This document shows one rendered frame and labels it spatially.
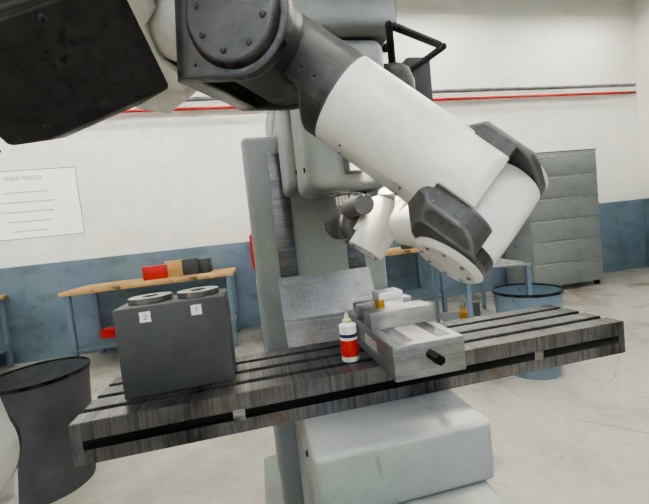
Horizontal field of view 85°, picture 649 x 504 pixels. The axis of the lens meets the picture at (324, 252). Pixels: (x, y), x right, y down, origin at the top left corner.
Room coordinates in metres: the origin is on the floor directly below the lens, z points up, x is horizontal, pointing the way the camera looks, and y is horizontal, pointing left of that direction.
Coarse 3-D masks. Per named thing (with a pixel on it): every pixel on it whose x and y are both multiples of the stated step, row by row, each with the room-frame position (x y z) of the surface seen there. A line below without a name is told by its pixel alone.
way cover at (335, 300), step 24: (288, 288) 1.17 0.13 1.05; (312, 288) 1.18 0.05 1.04; (336, 288) 1.19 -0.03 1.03; (360, 288) 1.20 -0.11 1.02; (288, 312) 1.13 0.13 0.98; (312, 312) 1.14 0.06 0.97; (336, 312) 1.15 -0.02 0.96; (288, 336) 1.08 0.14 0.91; (312, 336) 1.08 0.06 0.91; (336, 336) 1.09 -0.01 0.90
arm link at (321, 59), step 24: (312, 24) 0.34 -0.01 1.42; (288, 48) 0.31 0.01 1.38; (312, 48) 0.33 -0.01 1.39; (336, 48) 0.33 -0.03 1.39; (288, 72) 0.34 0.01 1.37; (312, 72) 0.33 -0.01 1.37; (336, 72) 0.32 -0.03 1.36; (264, 96) 0.39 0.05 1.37; (288, 96) 0.39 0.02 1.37; (312, 96) 0.33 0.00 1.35; (312, 120) 0.35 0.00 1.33
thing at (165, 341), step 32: (192, 288) 0.83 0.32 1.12; (224, 288) 0.86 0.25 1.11; (128, 320) 0.71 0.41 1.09; (160, 320) 0.73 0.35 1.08; (192, 320) 0.74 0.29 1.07; (224, 320) 0.75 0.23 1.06; (128, 352) 0.71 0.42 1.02; (160, 352) 0.72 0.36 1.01; (192, 352) 0.74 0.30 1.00; (224, 352) 0.75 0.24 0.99; (128, 384) 0.71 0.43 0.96; (160, 384) 0.72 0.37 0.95; (192, 384) 0.74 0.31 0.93
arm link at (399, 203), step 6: (384, 192) 0.61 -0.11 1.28; (390, 192) 0.59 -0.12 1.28; (396, 198) 0.56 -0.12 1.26; (396, 204) 0.55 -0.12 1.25; (402, 204) 0.53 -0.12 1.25; (396, 210) 0.54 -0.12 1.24; (390, 216) 0.54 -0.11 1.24; (396, 216) 0.53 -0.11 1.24; (390, 222) 0.54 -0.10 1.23; (396, 222) 0.52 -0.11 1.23; (390, 228) 0.54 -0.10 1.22; (396, 228) 0.52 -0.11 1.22; (396, 234) 0.53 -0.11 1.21; (396, 240) 0.54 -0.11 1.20
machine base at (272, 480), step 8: (272, 456) 1.61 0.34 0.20; (264, 464) 1.58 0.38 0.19; (272, 464) 1.55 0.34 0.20; (264, 472) 1.53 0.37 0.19; (272, 472) 1.50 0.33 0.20; (264, 480) 1.48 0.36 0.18; (272, 480) 1.45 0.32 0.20; (280, 480) 1.44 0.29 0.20; (272, 488) 1.40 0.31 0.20; (280, 488) 1.39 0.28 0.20; (272, 496) 1.35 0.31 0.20; (280, 496) 1.35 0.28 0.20
